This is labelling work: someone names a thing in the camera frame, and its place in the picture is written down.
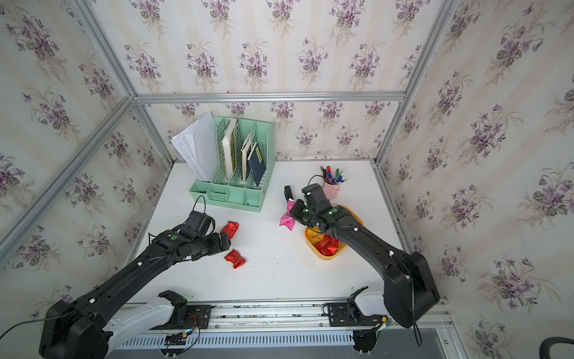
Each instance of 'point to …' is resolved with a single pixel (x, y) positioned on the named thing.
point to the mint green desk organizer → (235, 194)
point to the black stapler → (288, 193)
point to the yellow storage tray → (341, 247)
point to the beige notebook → (244, 151)
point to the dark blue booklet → (256, 165)
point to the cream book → (229, 144)
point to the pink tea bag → (286, 219)
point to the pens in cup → (329, 178)
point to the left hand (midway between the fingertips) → (224, 247)
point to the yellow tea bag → (314, 234)
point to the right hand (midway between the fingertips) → (290, 211)
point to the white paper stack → (199, 145)
